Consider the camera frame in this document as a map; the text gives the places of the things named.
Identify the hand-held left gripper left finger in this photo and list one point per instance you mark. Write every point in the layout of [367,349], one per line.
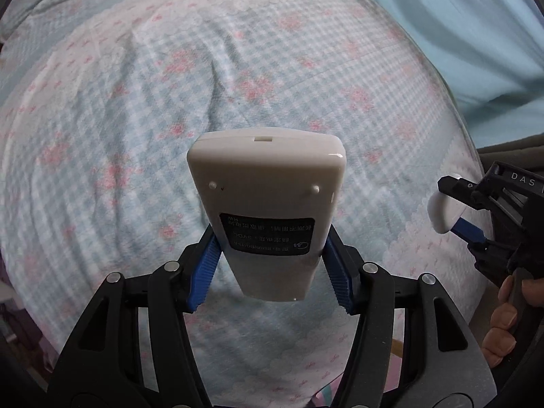
[204,272]

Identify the white earbud case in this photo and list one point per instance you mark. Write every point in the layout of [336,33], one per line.
[442,214]

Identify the grey brown curtain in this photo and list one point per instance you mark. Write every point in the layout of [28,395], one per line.
[518,155]

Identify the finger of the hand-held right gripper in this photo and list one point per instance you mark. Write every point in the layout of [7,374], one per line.
[480,195]
[474,233]

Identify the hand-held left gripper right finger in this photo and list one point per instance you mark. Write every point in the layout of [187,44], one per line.
[338,276]

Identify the floral checked bed sheet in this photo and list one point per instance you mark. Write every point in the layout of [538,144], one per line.
[127,114]

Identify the light blue hanging cloth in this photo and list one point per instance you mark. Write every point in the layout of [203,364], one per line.
[467,51]

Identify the person's right hand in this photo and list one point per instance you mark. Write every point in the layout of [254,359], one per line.
[503,316]

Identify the white remote control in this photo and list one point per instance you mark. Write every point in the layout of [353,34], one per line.
[263,170]

